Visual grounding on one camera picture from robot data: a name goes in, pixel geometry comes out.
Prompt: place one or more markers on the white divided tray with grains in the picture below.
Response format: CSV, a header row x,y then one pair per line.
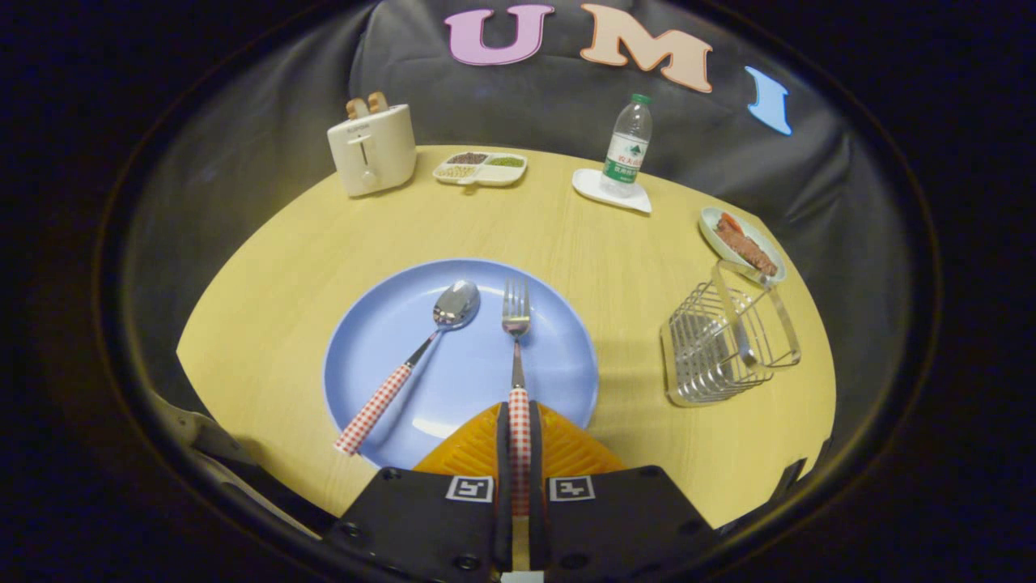
x,y
480,168

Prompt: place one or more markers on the clear water bottle green cap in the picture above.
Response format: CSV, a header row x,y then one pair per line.
x,y
626,154

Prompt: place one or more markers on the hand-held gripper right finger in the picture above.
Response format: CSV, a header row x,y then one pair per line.
x,y
536,486

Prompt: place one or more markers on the white square coaster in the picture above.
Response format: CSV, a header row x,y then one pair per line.
x,y
591,188

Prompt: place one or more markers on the blue round plate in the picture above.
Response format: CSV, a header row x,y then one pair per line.
x,y
469,380

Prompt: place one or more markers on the person's light clothing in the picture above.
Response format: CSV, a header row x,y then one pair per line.
x,y
212,441

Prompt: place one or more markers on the grilled meat with vegetables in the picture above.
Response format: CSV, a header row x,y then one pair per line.
x,y
746,247

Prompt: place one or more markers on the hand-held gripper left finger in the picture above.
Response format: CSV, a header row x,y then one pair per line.
x,y
503,486

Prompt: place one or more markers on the white oval dish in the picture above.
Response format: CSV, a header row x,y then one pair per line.
x,y
712,235

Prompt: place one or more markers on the cream toaster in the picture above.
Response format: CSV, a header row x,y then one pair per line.
x,y
380,154

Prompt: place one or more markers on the toast slice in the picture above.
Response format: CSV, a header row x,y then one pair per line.
x,y
378,102
357,108

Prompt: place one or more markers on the black backdrop cloth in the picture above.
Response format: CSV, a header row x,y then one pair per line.
x,y
526,105

